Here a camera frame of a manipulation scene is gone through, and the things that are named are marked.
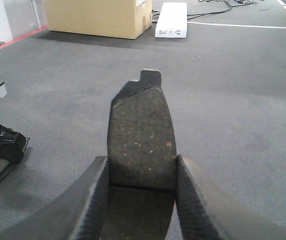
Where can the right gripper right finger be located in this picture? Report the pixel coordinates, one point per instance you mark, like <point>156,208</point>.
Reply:
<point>208,212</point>

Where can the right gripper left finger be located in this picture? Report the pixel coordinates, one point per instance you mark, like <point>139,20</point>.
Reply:
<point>77,214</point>

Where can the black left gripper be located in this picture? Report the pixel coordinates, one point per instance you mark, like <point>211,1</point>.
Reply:
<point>12,145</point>

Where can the cardboard box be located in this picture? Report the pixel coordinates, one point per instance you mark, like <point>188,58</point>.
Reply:
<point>126,19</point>

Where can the white carton box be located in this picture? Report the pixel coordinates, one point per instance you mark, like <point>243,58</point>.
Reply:
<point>172,21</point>

